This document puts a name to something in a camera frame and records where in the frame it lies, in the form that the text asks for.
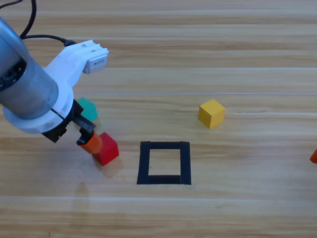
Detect green wooden cube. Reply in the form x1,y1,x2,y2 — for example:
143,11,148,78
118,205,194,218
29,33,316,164
75,97,98,122

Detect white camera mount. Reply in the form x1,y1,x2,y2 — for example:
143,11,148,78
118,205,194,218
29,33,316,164
2,39,109,134

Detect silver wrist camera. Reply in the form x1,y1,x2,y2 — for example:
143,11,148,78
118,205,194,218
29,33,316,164
83,53,109,74

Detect black camera cable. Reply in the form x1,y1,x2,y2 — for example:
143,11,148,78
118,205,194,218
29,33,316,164
0,0,76,47

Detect yellow wooden cube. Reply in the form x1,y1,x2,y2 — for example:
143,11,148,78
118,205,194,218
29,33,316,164
198,99,226,128

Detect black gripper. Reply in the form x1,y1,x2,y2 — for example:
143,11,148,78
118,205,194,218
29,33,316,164
41,99,103,155

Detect red wooden cube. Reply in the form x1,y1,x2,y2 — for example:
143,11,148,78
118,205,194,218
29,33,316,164
92,131,120,166

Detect black tape square outline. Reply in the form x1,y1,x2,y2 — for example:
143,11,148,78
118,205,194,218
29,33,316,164
136,141,192,185

